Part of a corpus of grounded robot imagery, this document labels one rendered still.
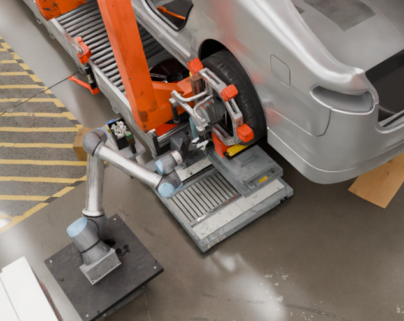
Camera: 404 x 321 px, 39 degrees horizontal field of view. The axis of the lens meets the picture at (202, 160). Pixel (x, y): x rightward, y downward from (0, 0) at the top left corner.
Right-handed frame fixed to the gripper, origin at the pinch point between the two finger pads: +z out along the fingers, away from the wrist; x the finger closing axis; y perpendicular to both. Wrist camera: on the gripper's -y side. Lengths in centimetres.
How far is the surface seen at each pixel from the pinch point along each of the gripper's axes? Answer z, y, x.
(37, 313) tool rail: -118, -199, 183
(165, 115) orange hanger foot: 1, 24, -60
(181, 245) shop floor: -38, 83, 7
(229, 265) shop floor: -19, 83, 42
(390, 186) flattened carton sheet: 115, 82, 62
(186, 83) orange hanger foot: 28, 15, -71
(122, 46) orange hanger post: -17, -50, -60
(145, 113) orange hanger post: -14, 12, -60
